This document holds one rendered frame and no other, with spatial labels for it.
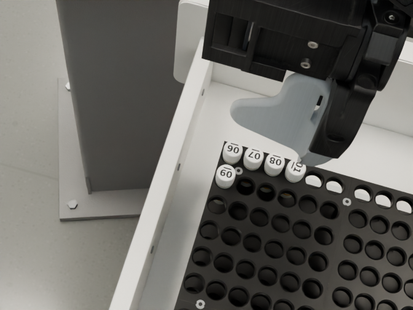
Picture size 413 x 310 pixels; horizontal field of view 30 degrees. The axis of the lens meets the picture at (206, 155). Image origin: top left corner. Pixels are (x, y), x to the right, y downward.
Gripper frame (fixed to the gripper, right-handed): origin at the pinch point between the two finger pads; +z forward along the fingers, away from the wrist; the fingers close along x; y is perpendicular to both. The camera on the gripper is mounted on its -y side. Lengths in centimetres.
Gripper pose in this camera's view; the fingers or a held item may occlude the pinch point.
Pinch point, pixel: (327, 123)
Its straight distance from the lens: 44.6
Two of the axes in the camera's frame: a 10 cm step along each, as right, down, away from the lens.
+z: -0.8, 4.2, 9.0
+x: -2.7, 8.6, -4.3
